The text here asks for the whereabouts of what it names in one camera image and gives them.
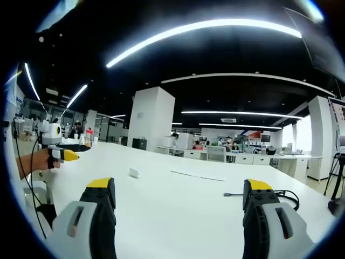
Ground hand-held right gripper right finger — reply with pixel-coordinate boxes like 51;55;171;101
242;178;315;259

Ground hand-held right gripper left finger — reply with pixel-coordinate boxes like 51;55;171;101
52;177;117;259

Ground black Type-C cable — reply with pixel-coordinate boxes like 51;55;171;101
223;189;300;212

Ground white desk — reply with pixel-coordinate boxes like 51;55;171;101
16;140;339;259

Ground white chair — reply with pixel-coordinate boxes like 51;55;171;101
22;180;54;214

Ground linear ceiling light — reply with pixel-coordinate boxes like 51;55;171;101
24;62;42;102
181;110;304;120
105;18;303;69
65;84;89;109
198;122;283;130

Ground row of white desks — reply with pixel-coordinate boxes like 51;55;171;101
157;145;324;181

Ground black box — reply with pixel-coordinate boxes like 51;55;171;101
132;138;148;151

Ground black tripod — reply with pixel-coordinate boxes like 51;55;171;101
323;152;345;216

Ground white square pillar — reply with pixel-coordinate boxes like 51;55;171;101
126;86;176;153

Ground thin white strip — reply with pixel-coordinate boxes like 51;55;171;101
170;169;226;182

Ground grey mesh office chair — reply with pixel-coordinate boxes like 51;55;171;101
205;145;227;163

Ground dark hanging panel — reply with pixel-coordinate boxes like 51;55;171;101
284;6;345;79

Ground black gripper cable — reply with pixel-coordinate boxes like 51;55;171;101
12;128;49;240

